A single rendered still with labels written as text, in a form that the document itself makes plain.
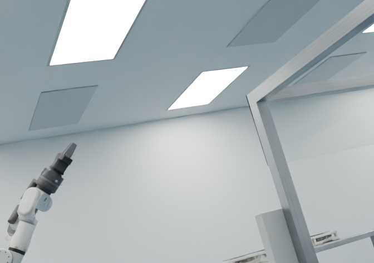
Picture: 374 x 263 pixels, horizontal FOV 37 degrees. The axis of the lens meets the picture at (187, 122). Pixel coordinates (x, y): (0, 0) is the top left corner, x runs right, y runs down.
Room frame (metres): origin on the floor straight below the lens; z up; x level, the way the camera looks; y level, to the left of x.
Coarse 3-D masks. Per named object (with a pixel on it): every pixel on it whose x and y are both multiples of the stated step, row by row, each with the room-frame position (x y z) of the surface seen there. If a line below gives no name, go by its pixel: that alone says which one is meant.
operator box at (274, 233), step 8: (280, 208) 2.54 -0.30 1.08; (256, 216) 2.53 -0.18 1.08; (264, 216) 2.49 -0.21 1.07; (272, 216) 2.51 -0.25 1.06; (280, 216) 2.53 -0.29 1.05; (264, 224) 2.49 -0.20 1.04; (272, 224) 2.51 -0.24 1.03; (280, 224) 2.52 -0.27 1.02; (264, 232) 2.50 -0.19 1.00; (272, 232) 2.50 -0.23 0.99; (280, 232) 2.52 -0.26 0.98; (288, 232) 2.53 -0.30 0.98; (264, 240) 2.52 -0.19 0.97; (272, 240) 2.50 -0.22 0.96; (280, 240) 2.51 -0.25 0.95; (288, 240) 2.53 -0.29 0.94; (264, 248) 2.54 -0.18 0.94; (272, 248) 2.49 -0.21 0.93; (280, 248) 2.51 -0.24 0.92; (288, 248) 2.52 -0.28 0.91; (272, 256) 2.50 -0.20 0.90; (280, 256) 2.50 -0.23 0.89; (288, 256) 2.52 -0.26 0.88; (296, 256) 2.54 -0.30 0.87
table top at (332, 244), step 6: (360, 234) 4.25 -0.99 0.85; (366, 234) 4.23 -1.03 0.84; (372, 234) 4.26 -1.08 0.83; (336, 240) 4.44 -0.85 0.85; (342, 240) 4.13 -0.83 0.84; (348, 240) 4.15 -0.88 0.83; (354, 240) 4.17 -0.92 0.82; (318, 246) 4.09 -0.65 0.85; (324, 246) 4.05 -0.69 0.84; (330, 246) 4.07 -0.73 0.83; (336, 246) 4.10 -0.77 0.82
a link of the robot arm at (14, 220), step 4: (16, 208) 2.72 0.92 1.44; (12, 212) 2.72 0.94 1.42; (16, 212) 2.71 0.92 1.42; (12, 216) 2.70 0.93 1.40; (16, 216) 2.71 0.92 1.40; (8, 220) 2.69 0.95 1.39; (12, 220) 2.69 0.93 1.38; (16, 220) 2.73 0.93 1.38; (12, 224) 2.71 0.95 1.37; (16, 224) 2.72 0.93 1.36; (12, 228) 2.75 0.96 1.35; (16, 228) 2.74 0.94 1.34
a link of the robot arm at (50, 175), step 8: (56, 160) 2.17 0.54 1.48; (64, 160) 2.16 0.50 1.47; (72, 160) 2.19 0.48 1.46; (48, 168) 2.19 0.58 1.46; (56, 168) 2.17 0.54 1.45; (64, 168) 2.18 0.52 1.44; (40, 176) 2.18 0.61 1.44; (48, 176) 2.16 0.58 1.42; (56, 176) 2.17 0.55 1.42; (56, 184) 2.19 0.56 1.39
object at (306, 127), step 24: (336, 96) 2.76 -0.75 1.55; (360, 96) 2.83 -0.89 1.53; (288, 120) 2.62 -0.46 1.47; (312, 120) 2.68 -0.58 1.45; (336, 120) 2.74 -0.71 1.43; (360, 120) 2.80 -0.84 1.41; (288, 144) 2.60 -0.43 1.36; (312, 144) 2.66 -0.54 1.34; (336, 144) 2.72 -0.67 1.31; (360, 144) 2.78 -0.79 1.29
